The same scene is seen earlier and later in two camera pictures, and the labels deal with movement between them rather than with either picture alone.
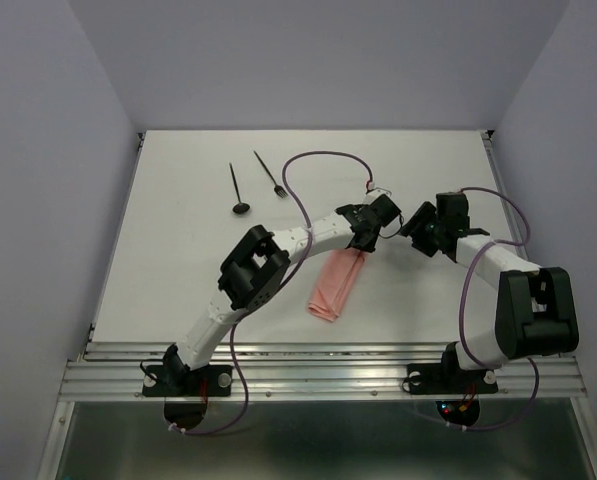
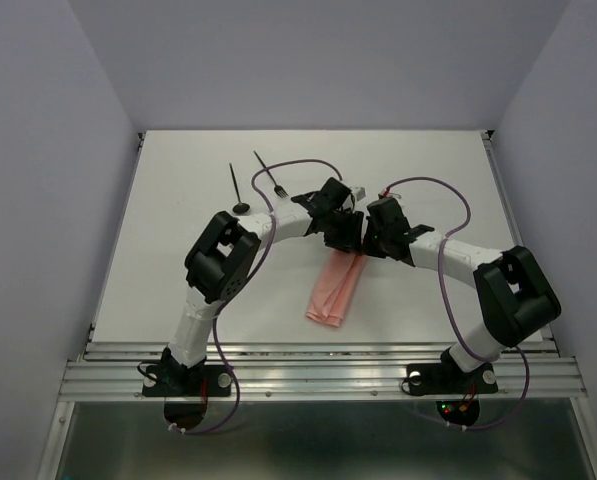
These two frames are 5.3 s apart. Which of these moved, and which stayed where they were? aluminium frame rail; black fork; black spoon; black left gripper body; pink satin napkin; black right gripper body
Moved: black left gripper body; black right gripper body
Stayed: aluminium frame rail; pink satin napkin; black spoon; black fork
